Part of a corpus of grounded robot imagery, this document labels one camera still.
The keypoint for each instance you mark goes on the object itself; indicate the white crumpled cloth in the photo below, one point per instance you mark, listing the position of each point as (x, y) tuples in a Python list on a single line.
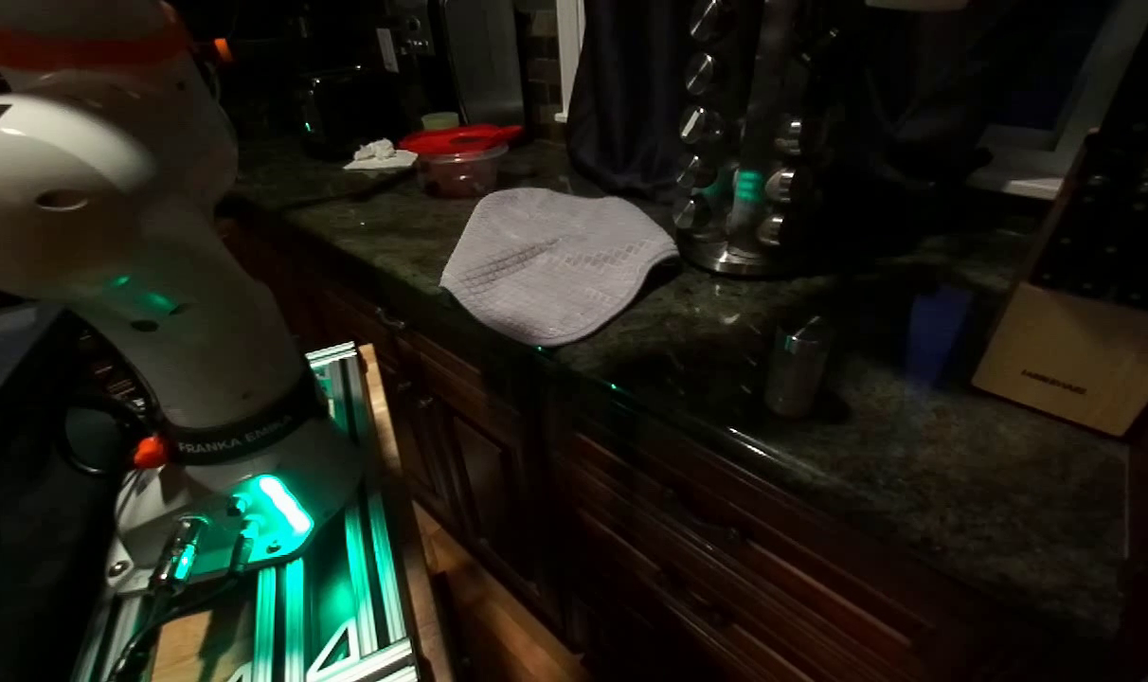
[(381, 155)]

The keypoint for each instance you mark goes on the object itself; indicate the grey waffle cloth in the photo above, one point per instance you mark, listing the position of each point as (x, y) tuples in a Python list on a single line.
[(556, 258)]

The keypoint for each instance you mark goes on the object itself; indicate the wooden knife block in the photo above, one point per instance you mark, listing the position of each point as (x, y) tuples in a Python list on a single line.
[(1077, 354)]

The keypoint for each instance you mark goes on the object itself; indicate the grey rectangular appliance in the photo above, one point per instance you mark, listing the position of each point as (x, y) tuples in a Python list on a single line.
[(482, 59)]

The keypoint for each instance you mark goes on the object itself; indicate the silver rotating spice stand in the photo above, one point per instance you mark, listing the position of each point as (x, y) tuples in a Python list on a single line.
[(724, 240)]

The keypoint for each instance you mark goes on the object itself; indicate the black curtain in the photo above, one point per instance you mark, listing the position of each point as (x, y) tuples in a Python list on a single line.
[(624, 87)]

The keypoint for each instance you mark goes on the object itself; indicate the dark wooden cabinet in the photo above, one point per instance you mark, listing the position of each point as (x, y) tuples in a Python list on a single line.
[(673, 543)]

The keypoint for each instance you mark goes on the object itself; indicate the spice jar with silver cap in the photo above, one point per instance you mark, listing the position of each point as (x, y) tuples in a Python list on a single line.
[(798, 370)]

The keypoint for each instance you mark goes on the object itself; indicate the red plastic container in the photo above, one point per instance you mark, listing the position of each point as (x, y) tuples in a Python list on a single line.
[(458, 150)]

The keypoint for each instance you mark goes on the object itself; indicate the blue cup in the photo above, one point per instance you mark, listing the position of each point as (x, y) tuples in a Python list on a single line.
[(938, 336)]

